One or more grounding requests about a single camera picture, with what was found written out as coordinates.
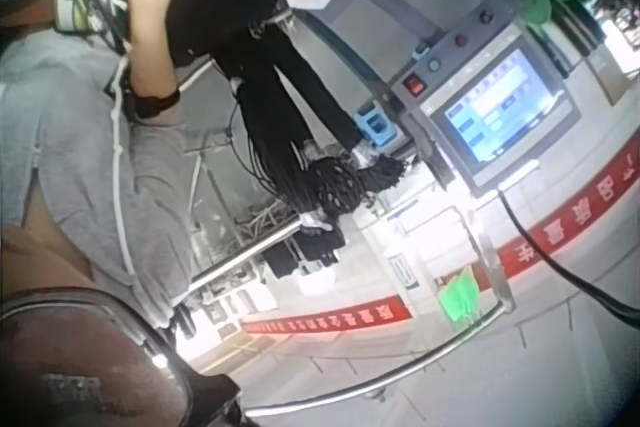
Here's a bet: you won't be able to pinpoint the person's right hand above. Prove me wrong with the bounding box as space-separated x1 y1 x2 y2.
125 0 202 98

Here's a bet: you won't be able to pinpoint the black wrist band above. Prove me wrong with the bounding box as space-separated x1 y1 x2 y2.
128 87 183 122

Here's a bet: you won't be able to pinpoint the blue plastic device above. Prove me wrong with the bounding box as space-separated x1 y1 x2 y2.
353 101 402 149

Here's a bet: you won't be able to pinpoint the gray machine control box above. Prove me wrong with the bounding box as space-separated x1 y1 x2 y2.
388 0 585 198

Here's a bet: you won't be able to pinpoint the straight metal bar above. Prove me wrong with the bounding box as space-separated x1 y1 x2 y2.
188 219 307 294

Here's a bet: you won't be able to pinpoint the touch screen monitor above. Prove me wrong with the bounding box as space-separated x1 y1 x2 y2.
428 36 584 188

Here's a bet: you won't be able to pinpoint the narrow red banner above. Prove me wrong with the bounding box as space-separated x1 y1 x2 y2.
241 295 414 337

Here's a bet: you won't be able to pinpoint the green plastic piece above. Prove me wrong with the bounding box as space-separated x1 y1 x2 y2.
438 265 482 329

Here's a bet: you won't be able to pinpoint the wide red banner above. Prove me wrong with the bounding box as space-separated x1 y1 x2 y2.
498 136 640 279

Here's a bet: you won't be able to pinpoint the long black wire bundle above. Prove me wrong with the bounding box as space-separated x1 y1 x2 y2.
247 16 407 191

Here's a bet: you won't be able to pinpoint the thick black wire bundle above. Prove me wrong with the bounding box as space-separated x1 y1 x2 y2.
232 77 364 216

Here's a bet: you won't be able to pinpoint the curved metal rail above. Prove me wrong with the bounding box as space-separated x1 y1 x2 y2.
239 296 507 419

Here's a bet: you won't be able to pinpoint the black power cable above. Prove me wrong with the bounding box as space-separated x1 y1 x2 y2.
497 189 640 316

